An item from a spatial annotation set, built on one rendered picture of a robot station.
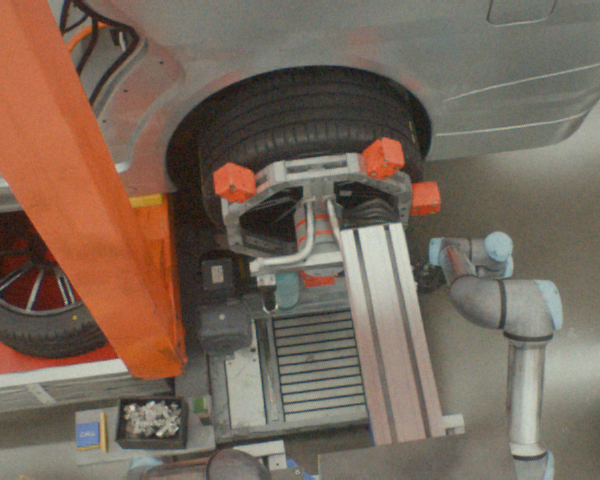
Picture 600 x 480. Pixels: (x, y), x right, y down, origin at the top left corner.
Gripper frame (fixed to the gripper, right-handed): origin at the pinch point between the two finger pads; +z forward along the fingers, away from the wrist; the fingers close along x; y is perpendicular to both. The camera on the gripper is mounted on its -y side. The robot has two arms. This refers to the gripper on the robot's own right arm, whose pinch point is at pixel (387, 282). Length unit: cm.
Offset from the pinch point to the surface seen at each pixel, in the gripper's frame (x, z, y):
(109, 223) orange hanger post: 10, 64, 73
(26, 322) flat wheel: -15, 113, -33
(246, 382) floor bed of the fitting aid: 1, 46, -75
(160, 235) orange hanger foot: -31, 66, -15
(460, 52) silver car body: -42, -23, 47
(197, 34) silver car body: -42, 43, 66
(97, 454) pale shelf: 29, 92, -38
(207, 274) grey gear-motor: -27, 54, -40
